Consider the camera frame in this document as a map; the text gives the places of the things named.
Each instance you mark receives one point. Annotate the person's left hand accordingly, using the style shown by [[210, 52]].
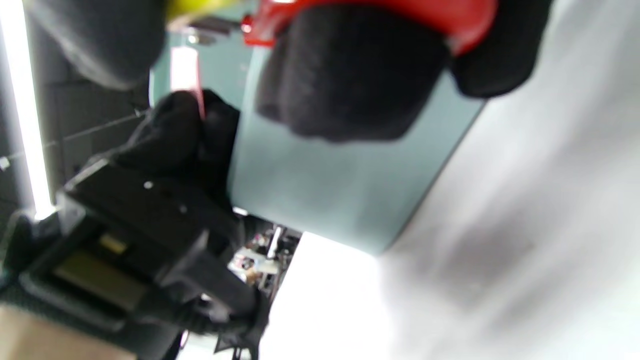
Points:
[[175, 135]]

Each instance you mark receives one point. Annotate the person's right hand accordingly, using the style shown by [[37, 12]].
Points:
[[350, 80]]

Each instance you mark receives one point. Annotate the pink waste paper sheet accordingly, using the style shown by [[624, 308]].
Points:
[[185, 70]]

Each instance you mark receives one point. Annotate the mint green lidded bin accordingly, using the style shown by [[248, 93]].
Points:
[[325, 190]]

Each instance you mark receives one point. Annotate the person's left forearm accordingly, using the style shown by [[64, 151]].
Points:
[[45, 340]]

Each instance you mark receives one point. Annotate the grey metal shelving rack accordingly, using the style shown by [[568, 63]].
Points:
[[260, 250]]

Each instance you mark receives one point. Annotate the long ceiling light strip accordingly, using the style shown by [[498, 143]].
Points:
[[25, 100]]

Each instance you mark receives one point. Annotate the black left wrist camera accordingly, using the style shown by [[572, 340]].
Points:
[[140, 225]]

